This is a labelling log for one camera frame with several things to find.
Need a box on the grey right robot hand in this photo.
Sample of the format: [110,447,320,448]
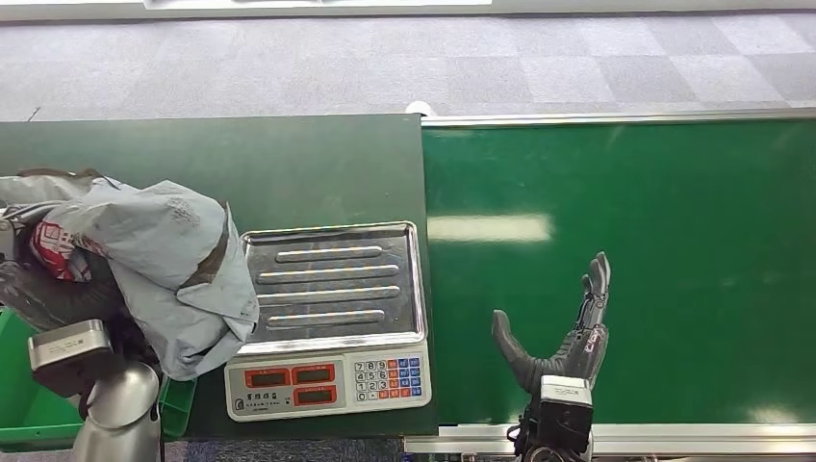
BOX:
[491,251,612,394]

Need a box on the aluminium conveyor side rail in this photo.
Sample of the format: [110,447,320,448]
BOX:
[403,423,816,458]
[421,107,816,130]

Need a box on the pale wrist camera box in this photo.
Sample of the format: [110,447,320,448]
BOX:
[28,319,115,398]
[537,374,595,455]

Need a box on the grey package with red print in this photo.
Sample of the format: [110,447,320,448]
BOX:
[0,167,261,383]

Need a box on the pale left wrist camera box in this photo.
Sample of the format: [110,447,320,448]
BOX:
[28,319,115,398]

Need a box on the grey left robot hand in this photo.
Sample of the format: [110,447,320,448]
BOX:
[0,213,129,336]

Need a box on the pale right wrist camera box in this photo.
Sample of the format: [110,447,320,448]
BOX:
[537,374,595,455]

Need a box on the green plastic crate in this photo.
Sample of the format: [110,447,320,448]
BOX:
[0,307,199,449]

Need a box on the electronic scale with steel pan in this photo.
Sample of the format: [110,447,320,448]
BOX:
[224,220,433,424]

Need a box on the green conveyor belt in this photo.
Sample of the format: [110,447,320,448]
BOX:
[421,117,816,428]

